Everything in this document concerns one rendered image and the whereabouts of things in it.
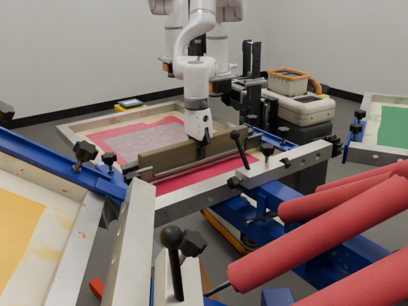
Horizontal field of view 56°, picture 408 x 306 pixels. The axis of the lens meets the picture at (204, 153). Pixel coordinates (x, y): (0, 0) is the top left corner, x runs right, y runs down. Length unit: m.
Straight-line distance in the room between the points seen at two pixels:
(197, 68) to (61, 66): 3.81
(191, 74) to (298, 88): 1.18
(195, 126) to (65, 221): 0.57
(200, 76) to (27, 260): 0.70
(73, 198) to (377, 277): 0.54
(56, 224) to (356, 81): 4.98
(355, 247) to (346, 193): 0.17
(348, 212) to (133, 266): 0.32
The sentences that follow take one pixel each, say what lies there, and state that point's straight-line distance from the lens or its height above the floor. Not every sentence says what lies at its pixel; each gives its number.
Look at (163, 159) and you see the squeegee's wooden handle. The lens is 1.15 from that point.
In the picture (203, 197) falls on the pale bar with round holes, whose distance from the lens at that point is 0.96.
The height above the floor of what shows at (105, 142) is 0.96.
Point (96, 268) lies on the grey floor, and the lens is 2.40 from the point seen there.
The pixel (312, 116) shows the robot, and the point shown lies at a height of 0.85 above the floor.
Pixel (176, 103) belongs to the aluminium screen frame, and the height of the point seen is 0.99.
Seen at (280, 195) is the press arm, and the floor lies 1.04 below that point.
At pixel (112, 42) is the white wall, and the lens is 5.01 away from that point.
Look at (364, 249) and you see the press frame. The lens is 0.86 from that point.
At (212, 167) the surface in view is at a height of 0.95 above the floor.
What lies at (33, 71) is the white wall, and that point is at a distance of 4.78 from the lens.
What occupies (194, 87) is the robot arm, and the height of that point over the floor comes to 1.24.
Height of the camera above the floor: 1.52
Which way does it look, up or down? 25 degrees down
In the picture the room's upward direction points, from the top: 1 degrees counter-clockwise
